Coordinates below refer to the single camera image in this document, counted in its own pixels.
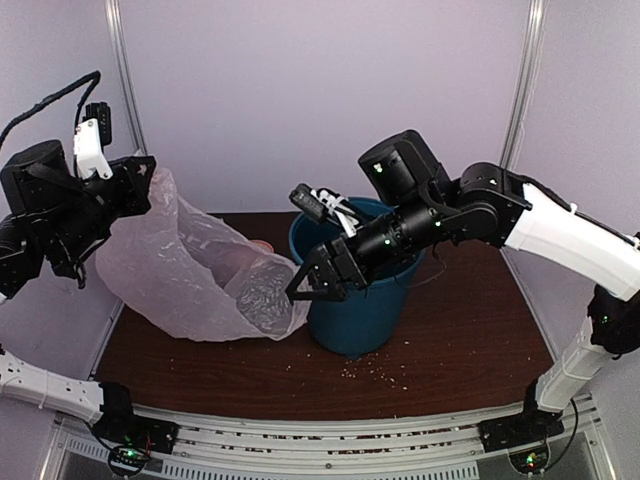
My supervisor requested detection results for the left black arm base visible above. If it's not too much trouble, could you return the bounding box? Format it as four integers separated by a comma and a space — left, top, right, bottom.
87, 382, 179, 478

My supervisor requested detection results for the aluminium front rail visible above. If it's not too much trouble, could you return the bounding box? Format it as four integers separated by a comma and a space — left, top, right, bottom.
36, 395, 621, 479

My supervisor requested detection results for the aluminium frame post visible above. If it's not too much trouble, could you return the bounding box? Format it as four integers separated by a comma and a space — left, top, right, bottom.
499, 0, 548, 169
105, 0, 147, 154

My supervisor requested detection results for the pink plastic trash bag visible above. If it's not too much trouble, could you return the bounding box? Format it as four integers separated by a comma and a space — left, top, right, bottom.
95, 168, 311, 342

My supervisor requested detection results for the left aluminium frame post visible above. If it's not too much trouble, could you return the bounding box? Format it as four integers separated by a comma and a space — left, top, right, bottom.
105, 0, 147, 154

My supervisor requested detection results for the right aluminium frame post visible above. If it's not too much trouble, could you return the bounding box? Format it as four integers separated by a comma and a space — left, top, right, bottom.
499, 0, 548, 169

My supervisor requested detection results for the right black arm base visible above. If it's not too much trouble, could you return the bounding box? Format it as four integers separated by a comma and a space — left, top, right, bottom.
478, 385, 564, 476

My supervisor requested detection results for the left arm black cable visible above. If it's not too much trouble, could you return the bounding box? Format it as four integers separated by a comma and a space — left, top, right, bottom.
0, 70, 103, 149

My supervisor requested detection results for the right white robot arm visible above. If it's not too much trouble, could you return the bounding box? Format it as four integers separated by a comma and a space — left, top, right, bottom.
286, 160, 639, 442

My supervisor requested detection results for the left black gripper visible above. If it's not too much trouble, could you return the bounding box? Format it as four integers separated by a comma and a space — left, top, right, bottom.
41, 153, 154, 268

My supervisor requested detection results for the red patterned white bowl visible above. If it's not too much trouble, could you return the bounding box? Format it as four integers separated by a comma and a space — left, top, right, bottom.
252, 240, 274, 252

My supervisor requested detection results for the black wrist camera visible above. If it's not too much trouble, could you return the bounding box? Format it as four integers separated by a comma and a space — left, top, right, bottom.
73, 102, 113, 180
289, 183, 374, 238

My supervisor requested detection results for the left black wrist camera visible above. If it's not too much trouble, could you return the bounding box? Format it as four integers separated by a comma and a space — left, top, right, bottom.
73, 102, 113, 180

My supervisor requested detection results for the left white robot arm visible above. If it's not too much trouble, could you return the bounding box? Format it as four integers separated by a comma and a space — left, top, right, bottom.
1, 267, 144, 444

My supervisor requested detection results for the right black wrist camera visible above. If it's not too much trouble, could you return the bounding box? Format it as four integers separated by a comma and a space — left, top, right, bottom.
289, 183, 374, 238

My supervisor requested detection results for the blue plastic trash bin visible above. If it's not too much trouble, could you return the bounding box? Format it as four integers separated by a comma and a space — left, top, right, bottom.
288, 197, 425, 359

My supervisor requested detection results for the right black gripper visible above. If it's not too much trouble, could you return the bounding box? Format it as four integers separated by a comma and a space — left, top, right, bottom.
284, 191, 449, 304

